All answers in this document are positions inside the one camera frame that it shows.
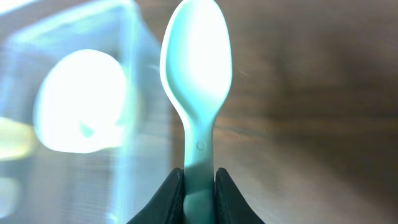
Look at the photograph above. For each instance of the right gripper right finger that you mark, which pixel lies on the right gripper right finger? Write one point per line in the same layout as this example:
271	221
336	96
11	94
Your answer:
230	205

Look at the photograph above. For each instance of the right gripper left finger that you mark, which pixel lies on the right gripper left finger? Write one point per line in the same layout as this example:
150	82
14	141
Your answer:
166	206

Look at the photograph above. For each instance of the white bowl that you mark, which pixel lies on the white bowl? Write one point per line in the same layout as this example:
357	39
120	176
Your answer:
80	103

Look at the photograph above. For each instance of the light blue plastic spoon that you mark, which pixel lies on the light blue plastic spoon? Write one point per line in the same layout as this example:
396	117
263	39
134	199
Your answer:
196	74

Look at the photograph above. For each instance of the yellow bowl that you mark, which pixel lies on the yellow bowl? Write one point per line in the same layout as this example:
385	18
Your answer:
18	140

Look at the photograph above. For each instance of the clear plastic container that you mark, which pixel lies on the clear plastic container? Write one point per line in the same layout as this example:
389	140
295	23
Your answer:
61	187

